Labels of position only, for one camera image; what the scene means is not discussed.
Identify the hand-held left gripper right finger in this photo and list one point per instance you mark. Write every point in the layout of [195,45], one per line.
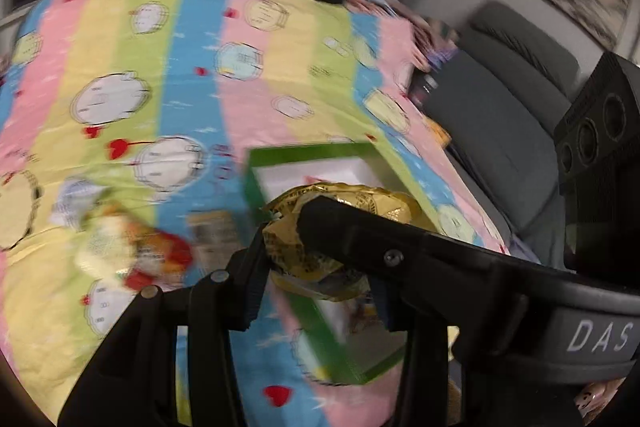
[386,309]

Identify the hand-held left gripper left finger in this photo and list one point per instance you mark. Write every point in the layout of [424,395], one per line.
[252,294]

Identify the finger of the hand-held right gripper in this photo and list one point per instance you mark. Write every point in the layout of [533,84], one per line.
[380,242]

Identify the gold snack packet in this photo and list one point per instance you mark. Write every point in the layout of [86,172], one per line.
[310,252]

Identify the clear biscuit packet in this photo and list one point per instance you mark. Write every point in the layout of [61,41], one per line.
[215,232]

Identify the green cardboard box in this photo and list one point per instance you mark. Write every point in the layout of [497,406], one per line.
[300,154]

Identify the red snack packet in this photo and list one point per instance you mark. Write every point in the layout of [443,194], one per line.
[160,257]

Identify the pale yellow snack packet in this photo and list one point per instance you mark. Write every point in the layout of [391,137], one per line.
[97,252]

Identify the grey sofa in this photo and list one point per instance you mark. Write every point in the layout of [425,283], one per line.
[500,122]

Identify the white snack packet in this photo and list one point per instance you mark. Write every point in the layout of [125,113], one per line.
[80,202]

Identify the striped cartoon bed sheet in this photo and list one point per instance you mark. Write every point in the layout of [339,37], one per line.
[200,57]

